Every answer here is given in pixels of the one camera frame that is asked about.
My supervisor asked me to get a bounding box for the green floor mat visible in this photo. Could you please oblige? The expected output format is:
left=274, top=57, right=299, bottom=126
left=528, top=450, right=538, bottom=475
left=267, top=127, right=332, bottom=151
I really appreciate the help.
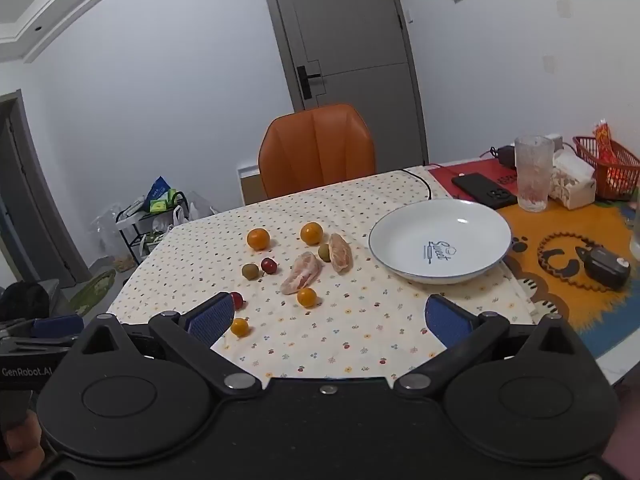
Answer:
left=67, top=269, right=117, bottom=318

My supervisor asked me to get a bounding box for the grey door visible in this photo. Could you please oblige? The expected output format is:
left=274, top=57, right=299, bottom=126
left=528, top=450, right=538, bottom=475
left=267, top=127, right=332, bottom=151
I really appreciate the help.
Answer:
left=257, top=0, right=430, bottom=166

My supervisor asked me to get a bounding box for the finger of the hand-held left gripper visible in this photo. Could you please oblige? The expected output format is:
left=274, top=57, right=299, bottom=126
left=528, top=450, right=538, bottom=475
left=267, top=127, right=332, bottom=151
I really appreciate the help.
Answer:
left=31, top=314, right=86, bottom=339
left=0, top=336, right=76, bottom=356

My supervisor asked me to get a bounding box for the black bag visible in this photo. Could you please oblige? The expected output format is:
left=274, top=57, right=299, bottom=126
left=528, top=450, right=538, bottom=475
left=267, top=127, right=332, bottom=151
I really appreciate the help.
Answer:
left=0, top=280, right=51, bottom=323

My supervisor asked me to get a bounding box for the grey door frame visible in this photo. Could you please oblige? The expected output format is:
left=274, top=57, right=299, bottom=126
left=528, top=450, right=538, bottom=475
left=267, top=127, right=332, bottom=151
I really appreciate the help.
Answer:
left=0, top=90, right=92, bottom=291

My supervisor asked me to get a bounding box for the black shelf rack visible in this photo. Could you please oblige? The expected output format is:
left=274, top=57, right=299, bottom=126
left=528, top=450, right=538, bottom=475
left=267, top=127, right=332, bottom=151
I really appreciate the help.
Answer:
left=116, top=191, right=190, bottom=266

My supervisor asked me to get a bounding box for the white plastic bag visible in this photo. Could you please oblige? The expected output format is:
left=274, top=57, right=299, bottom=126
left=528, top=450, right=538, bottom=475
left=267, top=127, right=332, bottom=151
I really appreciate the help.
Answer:
left=172, top=192, right=219, bottom=223

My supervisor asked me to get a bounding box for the orange cat mat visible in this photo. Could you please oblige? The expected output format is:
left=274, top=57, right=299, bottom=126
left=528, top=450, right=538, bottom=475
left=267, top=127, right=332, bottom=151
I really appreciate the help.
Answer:
left=500, top=200, right=636, bottom=336

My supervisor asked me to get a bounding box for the white ceramic plate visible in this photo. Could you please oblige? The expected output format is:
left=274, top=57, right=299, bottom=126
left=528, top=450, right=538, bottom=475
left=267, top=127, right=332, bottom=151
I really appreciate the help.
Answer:
left=368, top=198, right=512, bottom=285

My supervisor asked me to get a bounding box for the red snack packet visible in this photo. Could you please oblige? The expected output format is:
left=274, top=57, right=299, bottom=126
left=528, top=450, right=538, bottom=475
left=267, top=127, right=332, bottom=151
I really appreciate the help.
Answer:
left=593, top=119, right=621, bottom=166

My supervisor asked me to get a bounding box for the peeled pomelo segment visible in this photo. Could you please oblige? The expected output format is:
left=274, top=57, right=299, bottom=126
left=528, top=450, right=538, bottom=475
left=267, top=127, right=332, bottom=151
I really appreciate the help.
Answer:
left=279, top=252, right=324, bottom=296
left=327, top=233, right=355, bottom=276

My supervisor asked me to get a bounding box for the black smartphone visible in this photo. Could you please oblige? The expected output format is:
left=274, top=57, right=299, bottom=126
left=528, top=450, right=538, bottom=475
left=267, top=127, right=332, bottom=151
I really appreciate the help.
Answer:
left=451, top=172, right=518, bottom=208

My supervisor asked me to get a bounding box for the person's left hand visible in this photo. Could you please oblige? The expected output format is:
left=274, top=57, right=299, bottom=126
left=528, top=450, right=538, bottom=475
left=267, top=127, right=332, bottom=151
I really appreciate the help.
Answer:
left=0, top=411, right=46, bottom=462

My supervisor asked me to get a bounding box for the blue bag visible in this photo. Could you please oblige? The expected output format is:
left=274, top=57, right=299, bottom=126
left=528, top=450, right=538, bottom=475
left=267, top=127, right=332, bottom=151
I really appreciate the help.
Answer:
left=145, top=176, right=173, bottom=211

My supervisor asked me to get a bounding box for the black cable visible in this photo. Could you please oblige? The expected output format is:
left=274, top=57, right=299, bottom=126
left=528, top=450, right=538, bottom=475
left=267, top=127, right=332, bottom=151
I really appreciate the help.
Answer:
left=397, top=167, right=435, bottom=202

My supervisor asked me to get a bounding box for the black handheld device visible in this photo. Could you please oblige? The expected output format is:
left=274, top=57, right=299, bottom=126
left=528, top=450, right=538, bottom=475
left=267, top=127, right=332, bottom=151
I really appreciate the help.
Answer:
left=575, top=246, right=632, bottom=291

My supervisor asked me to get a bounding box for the clear drinking glass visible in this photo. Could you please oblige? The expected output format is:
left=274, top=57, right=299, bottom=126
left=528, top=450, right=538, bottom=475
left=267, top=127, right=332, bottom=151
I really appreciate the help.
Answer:
left=515, top=135, right=555, bottom=213

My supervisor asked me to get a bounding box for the orange chair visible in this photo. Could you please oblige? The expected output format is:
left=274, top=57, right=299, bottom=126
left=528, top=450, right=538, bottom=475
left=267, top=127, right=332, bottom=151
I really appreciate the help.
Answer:
left=258, top=104, right=377, bottom=199

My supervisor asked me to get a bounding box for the red plastic basket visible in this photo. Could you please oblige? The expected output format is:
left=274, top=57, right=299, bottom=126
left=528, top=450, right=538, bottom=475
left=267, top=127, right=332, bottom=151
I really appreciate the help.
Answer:
left=572, top=135, right=640, bottom=201

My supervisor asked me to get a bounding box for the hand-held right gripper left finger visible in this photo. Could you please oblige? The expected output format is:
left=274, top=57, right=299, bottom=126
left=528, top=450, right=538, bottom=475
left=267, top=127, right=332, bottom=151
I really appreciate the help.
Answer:
left=65, top=292, right=263, bottom=393

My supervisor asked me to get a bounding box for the floral tablecloth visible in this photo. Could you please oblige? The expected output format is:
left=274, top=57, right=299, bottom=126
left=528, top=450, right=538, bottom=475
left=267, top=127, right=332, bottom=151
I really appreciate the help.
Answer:
left=106, top=164, right=538, bottom=381

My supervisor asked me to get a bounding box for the red mat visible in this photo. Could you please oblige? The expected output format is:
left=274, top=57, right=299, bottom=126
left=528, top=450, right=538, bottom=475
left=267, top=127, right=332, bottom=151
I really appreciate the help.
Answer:
left=429, top=157, right=521, bottom=201

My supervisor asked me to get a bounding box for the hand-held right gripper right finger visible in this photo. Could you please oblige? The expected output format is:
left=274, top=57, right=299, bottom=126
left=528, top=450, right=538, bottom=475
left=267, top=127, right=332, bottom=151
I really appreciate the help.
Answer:
left=393, top=295, right=596, bottom=393

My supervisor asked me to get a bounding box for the black door handle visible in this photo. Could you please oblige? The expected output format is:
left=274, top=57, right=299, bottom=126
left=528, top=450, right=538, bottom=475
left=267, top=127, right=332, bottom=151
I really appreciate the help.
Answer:
left=296, top=65, right=323, bottom=101

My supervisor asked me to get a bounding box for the clear plastic bag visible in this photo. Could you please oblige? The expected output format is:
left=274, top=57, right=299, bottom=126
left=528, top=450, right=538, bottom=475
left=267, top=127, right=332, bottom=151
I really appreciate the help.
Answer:
left=90, top=205, right=126, bottom=257

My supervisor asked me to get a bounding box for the white tissue box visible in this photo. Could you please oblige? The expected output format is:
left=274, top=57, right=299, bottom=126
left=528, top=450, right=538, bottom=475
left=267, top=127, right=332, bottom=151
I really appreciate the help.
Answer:
left=547, top=152, right=597, bottom=210

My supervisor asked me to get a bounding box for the black power adapter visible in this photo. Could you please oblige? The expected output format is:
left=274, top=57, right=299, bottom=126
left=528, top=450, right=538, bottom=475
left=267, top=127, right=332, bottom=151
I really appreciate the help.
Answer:
left=492, top=145, right=518, bottom=171

